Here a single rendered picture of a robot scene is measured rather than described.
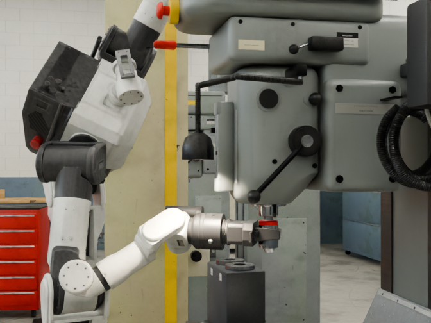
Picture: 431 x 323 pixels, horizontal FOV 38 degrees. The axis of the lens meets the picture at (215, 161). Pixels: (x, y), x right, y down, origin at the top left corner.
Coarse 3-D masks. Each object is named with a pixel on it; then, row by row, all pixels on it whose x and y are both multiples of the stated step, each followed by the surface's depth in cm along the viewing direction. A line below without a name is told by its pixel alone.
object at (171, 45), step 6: (156, 42) 154; (162, 42) 154; (168, 42) 154; (174, 42) 155; (156, 48) 155; (162, 48) 155; (168, 48) 155; (174, 48) 155; (192, 48) 157; (198, 48) 157; (204, 48) 157
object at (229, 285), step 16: (208, 272) 200; (224, 272) 183; (240, 272) 183; (256, 272) 184; (208, 288) 200; (224, 288) 183; (240, 288) 182; (256, 288) 184; (208, 304) 200; (224, 304) 183; (240, 304) 182; (256, 304) 184; (224, 320) 183; (240, 320) 182; (256, 320) 184
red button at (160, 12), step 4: (160, 4) 143; (156, 8) 144; (160, 8) 143; (164, 8) 144; (168, 8) 144; (156, 12) 144; (160, 12) 143; (164, 12) 144; (168, 12) 145; (160, 16) 144
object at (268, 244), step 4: (268, 228) 148; (272, 228) 148; (276, 228) 149; (268, 240) 148; (272, 240) 148; (276, 240) 149; (260, 244) 149; (264, 244) 148; (268, 244) 148; (272, 244) 148; (276, 244) 149; (268, 248) 148; (272, 248) 148
